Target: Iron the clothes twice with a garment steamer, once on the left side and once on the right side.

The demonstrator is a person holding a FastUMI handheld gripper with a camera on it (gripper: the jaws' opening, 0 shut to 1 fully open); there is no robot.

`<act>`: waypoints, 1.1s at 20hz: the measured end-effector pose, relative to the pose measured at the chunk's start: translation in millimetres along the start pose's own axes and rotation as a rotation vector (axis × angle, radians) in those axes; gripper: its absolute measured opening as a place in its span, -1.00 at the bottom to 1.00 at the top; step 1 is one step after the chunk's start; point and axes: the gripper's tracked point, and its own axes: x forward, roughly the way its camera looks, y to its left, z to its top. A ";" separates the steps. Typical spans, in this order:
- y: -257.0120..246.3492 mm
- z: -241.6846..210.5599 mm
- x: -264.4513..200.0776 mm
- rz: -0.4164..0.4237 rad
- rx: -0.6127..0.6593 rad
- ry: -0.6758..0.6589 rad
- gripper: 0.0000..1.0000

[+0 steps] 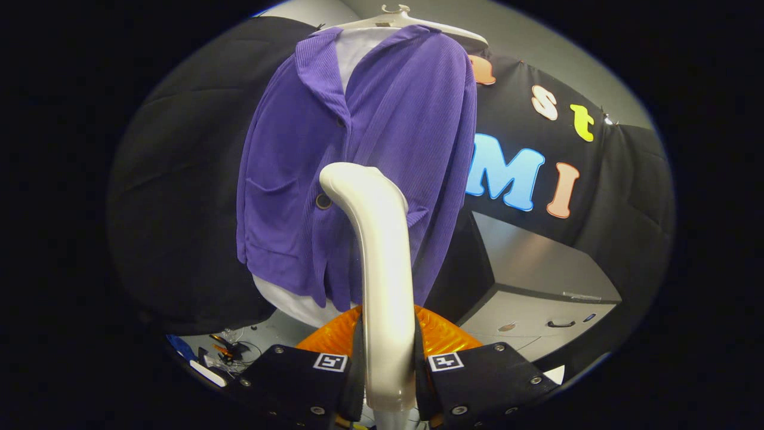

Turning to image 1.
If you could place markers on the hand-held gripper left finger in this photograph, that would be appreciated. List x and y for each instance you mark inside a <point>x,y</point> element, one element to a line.
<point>292,382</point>

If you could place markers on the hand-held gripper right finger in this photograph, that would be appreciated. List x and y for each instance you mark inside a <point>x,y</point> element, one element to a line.
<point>477,382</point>

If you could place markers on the white garment steamer head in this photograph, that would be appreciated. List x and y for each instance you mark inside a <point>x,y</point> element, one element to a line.
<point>385,269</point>

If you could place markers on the purple jacket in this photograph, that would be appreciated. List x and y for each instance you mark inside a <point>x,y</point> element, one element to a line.
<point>394,107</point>

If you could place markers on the white clothes hanger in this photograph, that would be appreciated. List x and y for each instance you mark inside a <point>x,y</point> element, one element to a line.
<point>412,21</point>

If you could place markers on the white flat box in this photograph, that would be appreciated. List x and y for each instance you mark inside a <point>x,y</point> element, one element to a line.
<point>555,375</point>

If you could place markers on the white flat bar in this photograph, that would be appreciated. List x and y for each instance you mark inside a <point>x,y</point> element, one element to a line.
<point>208,373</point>

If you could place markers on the blue flat object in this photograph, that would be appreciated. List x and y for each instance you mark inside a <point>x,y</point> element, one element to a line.
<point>181,346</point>

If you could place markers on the grey cabinet with dark top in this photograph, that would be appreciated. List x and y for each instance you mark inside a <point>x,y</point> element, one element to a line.
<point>537,263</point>

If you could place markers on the white ironing back pad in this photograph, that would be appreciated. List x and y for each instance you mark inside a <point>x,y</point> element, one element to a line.
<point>358,54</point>

